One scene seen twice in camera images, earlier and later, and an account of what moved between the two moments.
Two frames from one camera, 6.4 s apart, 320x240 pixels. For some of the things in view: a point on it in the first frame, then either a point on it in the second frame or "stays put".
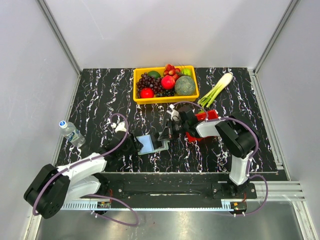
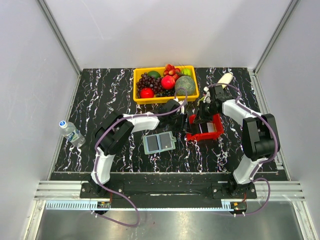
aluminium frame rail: x=128 y=206 stays put
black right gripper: x=165 y=135 -> x=203 y=117
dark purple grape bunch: x=147 y=81 stays put
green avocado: x=155 y=74 stays put
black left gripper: x=136 y=145 -> x=184 y=124
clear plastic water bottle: x=69 y=130 stays put
